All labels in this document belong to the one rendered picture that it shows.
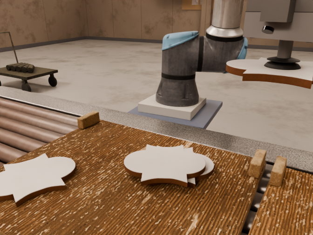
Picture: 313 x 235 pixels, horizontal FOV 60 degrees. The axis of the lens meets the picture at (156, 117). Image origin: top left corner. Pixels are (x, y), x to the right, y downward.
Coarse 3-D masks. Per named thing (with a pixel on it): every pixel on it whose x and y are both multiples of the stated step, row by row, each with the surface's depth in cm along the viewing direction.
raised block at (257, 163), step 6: (258, 150) 48; (264, 150) 48; (258, 156) 46; (264, 156) 47; (252, 162) 45; (258, 162) 45; (264, 162) 48; (252, 168) 45; (258, 168) 44; (252, 174) 45; (258, 174) 44
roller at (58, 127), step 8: (0, 112) 80; (8, 112) 78; (16, 112) 78; (16, 120) 76; (24, 120) 75; (32, 120) 74; (40, 120) 73; (48, 120) 72; (48, 128) 70; (56, 128) 69; (64, 128) 68; (72, 128) 68; (264, 184) 47; (264, 192) 46
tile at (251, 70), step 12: (240, 60) 38; (252, 60) 38; (264, 60) 38; (228, 72) 36; (240, 72) 34; (252, 72) 31; (264, 72) 31; (276, 72) 31; (288, 72) 31; (300, 72) 31; (312, 72) 31; (300, 84) 29
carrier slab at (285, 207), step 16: (288, 176) 46; (304, 176) 46; (272, 192) 42; (288, 192) 42; (304, 192) 42; (272, 208) 38; (288, 208) 38; (304, 208) 38; (256, 224) 35; (272, 224) 35; (288, 224) 35; (304, 224) 35
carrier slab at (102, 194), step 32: (96, 128) 64; (128, 128) 64; (96, 160) 50; (224, 160) 50; (64, 192) 42; (96, 192) 42; (128, 192) 42; (160, 192) 42; (192, 192) 42; (224, 192) 42; (0, 224) 35; (32, 224) 35; (64, 224) 35; (96, 224) 35; (128, 224) 35; (160, 224) 35; (192, 224) 35; (224, 224) 35
